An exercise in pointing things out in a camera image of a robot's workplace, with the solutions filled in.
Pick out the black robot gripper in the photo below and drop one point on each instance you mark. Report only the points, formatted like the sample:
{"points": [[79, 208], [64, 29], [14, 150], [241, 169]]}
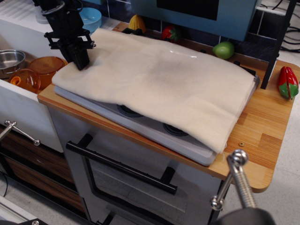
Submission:
{"points": [[67, 29]]}

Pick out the cream cloth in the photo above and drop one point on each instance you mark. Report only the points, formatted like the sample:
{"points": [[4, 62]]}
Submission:
{"points": [[150, 77]]}

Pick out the orange transparent bowl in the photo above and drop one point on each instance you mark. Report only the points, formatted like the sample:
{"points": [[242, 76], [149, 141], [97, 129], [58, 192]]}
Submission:
{"points": [[47, 67]]}

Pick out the light blue plastic bowl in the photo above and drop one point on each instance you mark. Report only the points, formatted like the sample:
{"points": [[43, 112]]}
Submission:
{"points": [[92, 19]]}

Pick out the orange transparent lid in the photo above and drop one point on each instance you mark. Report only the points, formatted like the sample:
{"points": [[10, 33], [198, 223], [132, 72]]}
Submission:
{"points": [[27, 79]]}

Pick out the white toy sink unit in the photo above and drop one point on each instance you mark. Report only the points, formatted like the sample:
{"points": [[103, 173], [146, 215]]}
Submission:
{"points": [[19, 30]]}

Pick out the stainless steel pot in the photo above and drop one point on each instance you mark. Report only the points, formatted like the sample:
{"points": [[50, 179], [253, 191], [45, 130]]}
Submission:
{"points": [[10, 62]]}

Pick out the yellow toy corn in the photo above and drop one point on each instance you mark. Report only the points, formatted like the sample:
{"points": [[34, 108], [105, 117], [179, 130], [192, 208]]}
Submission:
{"points": [[136, 22]]}

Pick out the red toy strawberry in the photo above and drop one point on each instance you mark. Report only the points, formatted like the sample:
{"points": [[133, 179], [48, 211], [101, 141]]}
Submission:
{"points": [[171, 33]]}

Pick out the white toy oven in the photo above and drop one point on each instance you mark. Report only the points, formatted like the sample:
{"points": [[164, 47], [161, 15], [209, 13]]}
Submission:
{"points": [[106, 191]]}

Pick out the grey toy stove top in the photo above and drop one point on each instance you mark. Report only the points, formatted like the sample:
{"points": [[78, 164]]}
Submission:
{"points": [[150, 131]]}

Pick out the blue toy microwave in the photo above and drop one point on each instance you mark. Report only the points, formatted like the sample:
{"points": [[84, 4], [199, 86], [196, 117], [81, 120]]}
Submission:
{"points": [[227, 18]]}

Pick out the red toy pepper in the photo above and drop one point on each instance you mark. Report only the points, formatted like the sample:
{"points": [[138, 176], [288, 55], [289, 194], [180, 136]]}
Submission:
{"points": [[288, 85]]}

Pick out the silver clamp right foreground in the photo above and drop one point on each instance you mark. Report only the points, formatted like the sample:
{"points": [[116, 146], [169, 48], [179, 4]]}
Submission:
{"points": [[249, 214]]}

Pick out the black oven door handle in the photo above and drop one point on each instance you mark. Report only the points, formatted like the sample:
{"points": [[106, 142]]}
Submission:
{"points": [[163, 183]]}

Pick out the black metal post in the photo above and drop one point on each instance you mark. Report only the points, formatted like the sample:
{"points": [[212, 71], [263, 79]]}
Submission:
{"points": [[279, 41]]}

